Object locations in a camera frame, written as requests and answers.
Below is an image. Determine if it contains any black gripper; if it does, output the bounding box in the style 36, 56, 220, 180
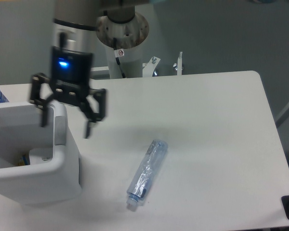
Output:
29, 46, 107, 139

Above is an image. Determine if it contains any crushed clear plastic bottle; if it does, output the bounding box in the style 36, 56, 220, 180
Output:
126, 139, 168, 212

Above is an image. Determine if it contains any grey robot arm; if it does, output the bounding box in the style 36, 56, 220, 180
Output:
29, 0, 149, 138

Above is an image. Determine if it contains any white plastic trash can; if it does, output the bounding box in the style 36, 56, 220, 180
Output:
0, 102, 82, 205

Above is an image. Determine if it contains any black cable on pedestal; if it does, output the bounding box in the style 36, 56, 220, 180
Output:
113, 37, 126, 79

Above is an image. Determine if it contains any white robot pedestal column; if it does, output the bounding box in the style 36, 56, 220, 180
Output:
96, 13, 149, 79

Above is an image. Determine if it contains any white metal bracket frame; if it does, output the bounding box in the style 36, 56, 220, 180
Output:
91, 51, 184, 79

